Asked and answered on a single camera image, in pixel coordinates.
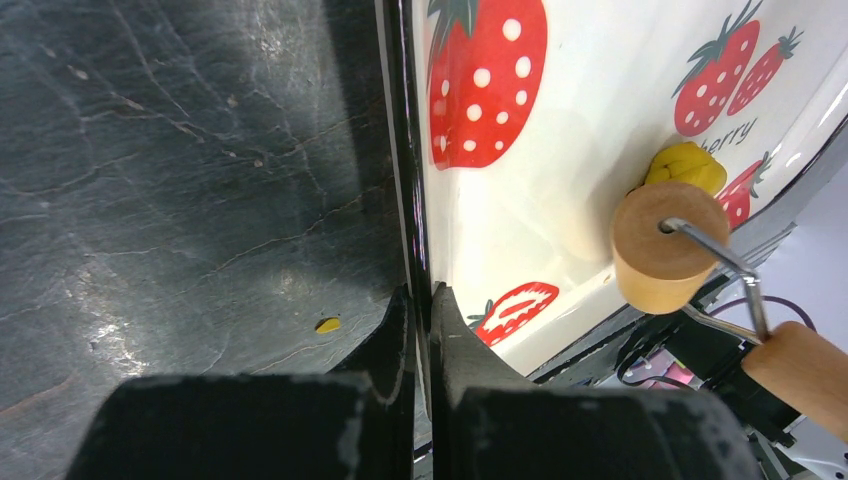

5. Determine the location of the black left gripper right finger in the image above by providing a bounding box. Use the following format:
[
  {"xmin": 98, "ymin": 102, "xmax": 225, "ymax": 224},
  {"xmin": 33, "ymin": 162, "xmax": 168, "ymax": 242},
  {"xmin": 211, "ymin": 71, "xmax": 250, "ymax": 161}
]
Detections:
[{"xmin": 429, "ymin": 284, "xmax": 761, "ymax": 479}]

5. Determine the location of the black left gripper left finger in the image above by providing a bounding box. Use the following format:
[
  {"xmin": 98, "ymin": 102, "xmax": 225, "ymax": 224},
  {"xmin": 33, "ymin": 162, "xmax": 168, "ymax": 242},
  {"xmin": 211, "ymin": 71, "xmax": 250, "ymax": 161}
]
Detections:
[{"xmin": 67, "ymin": 288, "xmax": 416, "ymax": 479}]

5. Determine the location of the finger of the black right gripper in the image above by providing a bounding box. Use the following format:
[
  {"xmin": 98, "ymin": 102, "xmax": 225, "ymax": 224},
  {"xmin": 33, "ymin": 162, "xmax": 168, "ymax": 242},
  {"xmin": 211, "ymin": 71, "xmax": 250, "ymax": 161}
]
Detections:
[{"xmin": 616, "ymin": 313, "xmax": 800, "ymax": 447}]

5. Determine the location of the wooden dough roller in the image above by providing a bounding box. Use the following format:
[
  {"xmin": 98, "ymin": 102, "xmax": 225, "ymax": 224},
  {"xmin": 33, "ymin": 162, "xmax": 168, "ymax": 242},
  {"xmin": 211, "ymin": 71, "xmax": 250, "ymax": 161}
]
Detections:
[{"xmin": 610, "ymin": 182, "xmax": 847, "ymax": 440}]

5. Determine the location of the yellow dough ball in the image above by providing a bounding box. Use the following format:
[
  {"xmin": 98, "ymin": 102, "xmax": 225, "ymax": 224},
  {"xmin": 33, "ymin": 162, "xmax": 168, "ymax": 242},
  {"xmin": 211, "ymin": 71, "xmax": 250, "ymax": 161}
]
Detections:
[{"xmin": 644, "ymin": 142, "xmax": 727, "ymax": 196}]

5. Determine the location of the white strawberry tray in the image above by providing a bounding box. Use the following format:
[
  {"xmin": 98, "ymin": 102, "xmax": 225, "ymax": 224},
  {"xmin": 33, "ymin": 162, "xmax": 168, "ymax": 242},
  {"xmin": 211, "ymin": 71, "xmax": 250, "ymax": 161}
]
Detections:
[{"xmin": 375, "ymin": 1, "xmax": 847, "ymax": 375}]

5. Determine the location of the yellow dough crumb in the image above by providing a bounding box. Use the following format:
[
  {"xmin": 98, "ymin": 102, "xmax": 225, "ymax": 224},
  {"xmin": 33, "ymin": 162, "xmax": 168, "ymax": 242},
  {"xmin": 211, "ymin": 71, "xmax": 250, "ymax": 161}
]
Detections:
[{"xmin": 314, "ymin": 316, "xmax": 341, "ymax": 335}]

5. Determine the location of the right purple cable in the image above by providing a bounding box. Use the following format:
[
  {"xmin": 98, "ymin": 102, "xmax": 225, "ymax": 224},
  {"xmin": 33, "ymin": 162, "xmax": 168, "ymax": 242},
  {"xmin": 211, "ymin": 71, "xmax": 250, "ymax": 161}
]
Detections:
[{"xmin": 707, "ymin": 294, "xmax": 817, "ymax": 333}]

